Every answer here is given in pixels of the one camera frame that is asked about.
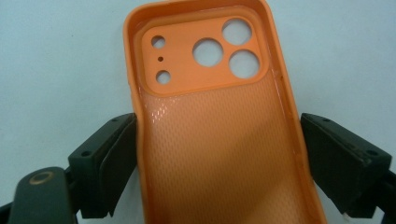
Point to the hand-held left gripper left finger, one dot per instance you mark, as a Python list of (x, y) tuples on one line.
[(102, 165)]

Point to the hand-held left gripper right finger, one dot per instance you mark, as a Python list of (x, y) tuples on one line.
[(345, 161)]

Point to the orange phone case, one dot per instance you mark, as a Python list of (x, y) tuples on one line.
[(218, 140)]

